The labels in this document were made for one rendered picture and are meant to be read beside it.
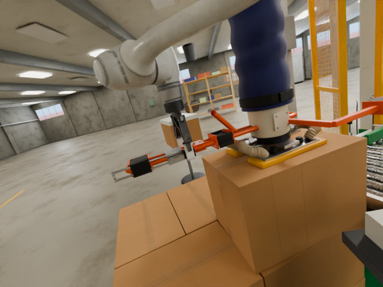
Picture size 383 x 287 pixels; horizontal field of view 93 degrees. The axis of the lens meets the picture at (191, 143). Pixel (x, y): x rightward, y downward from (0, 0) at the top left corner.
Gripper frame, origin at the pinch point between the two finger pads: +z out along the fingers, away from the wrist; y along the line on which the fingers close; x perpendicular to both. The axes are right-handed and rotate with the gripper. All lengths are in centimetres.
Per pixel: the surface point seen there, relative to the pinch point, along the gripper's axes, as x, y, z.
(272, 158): -30.6, -11.6, 10.6
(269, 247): -18, -18, 43
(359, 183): -66, -20, 32
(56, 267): 130, 119, 107
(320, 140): -55, -13, 11
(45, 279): 136, 109, 107
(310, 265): -37, -19, 62
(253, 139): -31.5, -0.2, 5.1
